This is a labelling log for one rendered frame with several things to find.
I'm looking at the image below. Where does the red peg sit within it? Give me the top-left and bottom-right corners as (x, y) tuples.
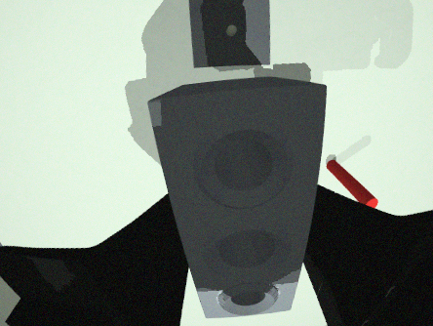
(327, 159), (378, 207)

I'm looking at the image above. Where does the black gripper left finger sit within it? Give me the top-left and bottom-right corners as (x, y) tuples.
(0, 194), (189, 326)

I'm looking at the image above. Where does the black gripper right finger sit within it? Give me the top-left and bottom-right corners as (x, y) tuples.
(303, 184), (433, 326)

